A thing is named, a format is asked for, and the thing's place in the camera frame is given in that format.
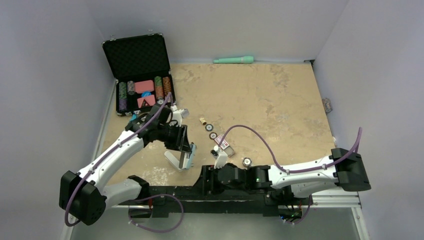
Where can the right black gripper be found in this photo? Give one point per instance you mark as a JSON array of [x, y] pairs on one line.
[[209, 173]]

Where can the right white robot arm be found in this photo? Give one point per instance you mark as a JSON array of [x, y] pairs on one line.
[[344, 169]]

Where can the pink card deck upper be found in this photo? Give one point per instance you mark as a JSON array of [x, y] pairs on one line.
[[144, 86]]

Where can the light blue stapler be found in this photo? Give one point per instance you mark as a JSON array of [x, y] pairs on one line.
[[186, 159]]

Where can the blue dealer chip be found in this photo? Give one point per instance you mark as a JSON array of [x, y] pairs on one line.
[[146, 94]]

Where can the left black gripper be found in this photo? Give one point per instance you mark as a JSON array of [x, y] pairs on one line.
[[181, 134]]

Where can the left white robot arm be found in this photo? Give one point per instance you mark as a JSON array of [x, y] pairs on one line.
[[85, 195]]

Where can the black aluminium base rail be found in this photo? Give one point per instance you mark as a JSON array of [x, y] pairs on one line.
[[163, 200]]

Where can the black poker chip case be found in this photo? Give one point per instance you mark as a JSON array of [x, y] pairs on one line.
[[134, 59]]

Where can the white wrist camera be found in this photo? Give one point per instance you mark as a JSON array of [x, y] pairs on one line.
[[178, 115], [220, 157]]

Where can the white stapler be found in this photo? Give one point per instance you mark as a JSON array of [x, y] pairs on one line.
[[178, 163]]

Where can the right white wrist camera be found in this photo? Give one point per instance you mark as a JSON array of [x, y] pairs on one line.
[[220, 157]]

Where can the upper poker chip in row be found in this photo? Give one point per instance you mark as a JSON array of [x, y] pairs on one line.
[[209, 127]]

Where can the pink card deck lower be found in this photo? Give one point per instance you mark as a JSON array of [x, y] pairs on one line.
[[146, 101]]

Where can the lower poker chip in row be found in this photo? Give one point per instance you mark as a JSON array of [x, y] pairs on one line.
[[213, 135]]

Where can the green chip column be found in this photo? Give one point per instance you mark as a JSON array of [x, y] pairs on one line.
[[122, 96]]

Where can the orange chip column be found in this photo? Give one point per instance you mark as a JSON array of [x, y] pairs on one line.
[[162, 87]]

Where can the mint green marker pen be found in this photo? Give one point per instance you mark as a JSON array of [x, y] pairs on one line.
[[235, 60]]

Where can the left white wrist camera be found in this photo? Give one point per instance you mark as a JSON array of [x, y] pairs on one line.
[[178, 115]]

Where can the small cork piece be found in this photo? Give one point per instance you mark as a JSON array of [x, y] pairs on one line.
[[203, 121]]

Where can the pink card deck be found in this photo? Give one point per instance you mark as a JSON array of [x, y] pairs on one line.
[[146, 101], [144, 86]]

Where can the poker chip in row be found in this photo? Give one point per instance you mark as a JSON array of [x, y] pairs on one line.
[[213, 135], [209, 127]]

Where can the red white card box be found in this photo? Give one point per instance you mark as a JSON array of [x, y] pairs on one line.
[[225, 146]]

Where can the poker chip stack on table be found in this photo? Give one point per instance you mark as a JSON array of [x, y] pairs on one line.
[[246, 162]]

